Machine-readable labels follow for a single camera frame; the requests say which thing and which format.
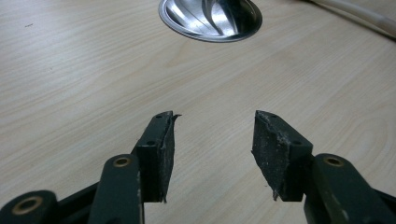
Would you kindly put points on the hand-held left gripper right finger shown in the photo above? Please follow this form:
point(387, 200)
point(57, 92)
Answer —
point(280, 155)

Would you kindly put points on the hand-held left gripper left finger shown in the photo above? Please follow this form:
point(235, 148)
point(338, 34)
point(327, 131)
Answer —
point(155, 155)

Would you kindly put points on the round steel bowl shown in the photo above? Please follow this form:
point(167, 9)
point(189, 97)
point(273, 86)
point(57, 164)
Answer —
point(211, 18)

